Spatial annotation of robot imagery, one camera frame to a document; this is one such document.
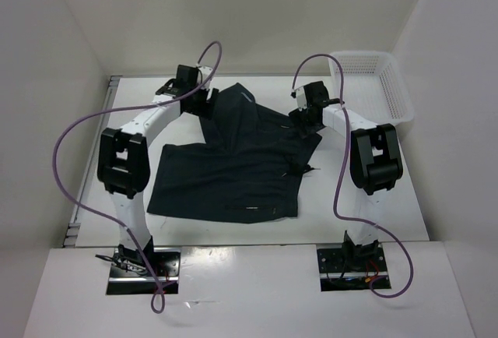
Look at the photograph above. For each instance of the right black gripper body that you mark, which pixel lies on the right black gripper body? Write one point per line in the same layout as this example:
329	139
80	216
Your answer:
303	117

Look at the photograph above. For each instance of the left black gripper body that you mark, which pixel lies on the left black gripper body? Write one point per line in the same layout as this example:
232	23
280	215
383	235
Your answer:
199	107

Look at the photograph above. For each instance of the dark navy shorts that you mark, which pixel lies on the dark navy shorts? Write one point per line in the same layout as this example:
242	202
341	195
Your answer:
247	171

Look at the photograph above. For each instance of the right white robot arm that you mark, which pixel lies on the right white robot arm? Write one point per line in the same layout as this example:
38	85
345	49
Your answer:
372	158

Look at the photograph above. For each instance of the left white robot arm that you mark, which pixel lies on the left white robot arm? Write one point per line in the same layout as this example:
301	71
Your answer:
123	165

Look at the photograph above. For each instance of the white plastic mesh basket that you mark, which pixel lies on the white plastic mesh basket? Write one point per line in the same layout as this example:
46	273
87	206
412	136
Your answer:
373	86

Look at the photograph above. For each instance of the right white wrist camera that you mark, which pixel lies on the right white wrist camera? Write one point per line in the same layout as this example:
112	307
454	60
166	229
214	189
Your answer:
299	94

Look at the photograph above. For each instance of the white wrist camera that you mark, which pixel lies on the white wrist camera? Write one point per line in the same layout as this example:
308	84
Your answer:
299	94
204	73

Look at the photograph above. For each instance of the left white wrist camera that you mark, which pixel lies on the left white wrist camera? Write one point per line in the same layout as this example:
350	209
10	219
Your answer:
204	73

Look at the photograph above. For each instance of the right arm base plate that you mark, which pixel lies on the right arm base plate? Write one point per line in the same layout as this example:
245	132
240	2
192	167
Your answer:
336	273

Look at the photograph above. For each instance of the aluminium table edge rail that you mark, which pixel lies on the aluminium table edge rail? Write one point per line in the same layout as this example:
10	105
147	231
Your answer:
72	230

